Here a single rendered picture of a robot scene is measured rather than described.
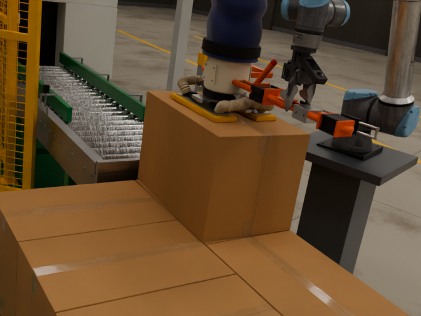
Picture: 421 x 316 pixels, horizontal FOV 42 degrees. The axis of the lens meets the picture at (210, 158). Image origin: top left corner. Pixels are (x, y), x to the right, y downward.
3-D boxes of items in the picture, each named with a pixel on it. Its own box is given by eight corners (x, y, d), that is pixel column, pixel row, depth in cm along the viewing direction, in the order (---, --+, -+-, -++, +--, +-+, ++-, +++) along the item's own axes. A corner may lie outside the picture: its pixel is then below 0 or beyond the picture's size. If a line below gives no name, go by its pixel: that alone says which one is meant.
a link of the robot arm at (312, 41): (328, 36, 173) (305, 34, 168) (325, 51, 175) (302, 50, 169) (309, 31, 180) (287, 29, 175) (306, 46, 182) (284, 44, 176)
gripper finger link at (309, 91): (303, 104, 189) (301, 79, 184) (314, 108, 184) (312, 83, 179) (296, 107, 187) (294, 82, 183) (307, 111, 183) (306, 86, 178)
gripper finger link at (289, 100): (277, 107, 183) (289, 82, 182) (289, 112, 178) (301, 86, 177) (271, 105, 181) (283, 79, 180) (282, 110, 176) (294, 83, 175)
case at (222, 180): (136, 178, 241) (146, 90, 228) (213, 172, 262) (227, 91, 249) (202, 242, 194) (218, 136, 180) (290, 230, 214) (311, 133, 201)
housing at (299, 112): (290, 117, 178) (292, 103, 177) (305, 116, 182) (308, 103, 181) (304, 123, 173) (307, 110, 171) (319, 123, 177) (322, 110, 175)
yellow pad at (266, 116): (208, 97, 232) (210, 85, 230) (227, 96, 237) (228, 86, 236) (255, 121, 206) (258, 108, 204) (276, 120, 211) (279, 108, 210)
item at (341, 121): (315, 128, 168) (318, 113, 166) (332, 127, 172) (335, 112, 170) (334, 137, 161) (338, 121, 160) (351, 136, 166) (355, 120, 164)
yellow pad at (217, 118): (169, 97, 221) (170, 85, 220) (190, 97, 227) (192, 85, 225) (214, 123, 195) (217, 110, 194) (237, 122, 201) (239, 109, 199)
